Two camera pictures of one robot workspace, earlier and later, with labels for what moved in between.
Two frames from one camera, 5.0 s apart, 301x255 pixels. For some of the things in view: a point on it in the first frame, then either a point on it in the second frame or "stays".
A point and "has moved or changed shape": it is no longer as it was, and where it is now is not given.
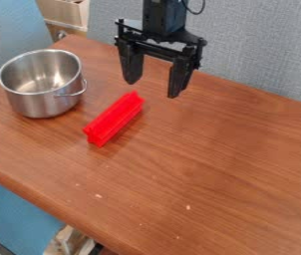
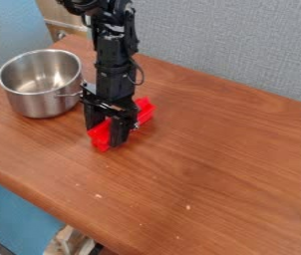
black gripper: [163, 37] → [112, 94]
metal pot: [41, 81] stays
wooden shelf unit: [65, 17] stays
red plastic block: [113, 119] has moved or changed shape
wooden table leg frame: [71, 242] stays
